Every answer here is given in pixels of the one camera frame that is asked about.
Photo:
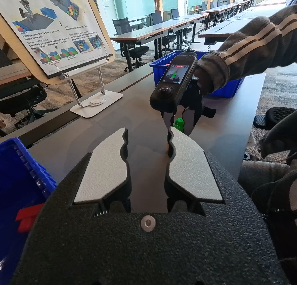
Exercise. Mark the blue plastic bin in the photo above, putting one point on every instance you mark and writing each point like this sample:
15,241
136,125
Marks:
20,187
160,73

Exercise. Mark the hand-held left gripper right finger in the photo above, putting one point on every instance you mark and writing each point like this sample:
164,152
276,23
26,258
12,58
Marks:
192,171

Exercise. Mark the black mesh office chair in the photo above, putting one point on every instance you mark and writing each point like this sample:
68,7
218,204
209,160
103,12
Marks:
20,99
278,115

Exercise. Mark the red mega block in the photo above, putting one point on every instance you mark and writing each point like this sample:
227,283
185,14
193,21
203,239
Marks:
27,217

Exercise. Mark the wood-edged office desk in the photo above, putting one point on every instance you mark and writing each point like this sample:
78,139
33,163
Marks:
11,72

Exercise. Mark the green mega block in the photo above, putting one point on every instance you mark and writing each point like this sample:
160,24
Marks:
179,124

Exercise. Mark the person's right forearm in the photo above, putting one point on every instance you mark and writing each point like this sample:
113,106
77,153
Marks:
255,38

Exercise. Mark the printed instruction sheet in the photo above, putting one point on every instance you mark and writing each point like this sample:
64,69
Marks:
58,41

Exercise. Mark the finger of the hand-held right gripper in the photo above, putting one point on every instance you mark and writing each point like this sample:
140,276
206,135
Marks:
167,119
189,122

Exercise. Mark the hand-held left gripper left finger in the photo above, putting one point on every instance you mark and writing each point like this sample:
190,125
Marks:
104,171

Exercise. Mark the person's dark trousers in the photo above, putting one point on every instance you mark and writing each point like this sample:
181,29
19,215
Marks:
278,220

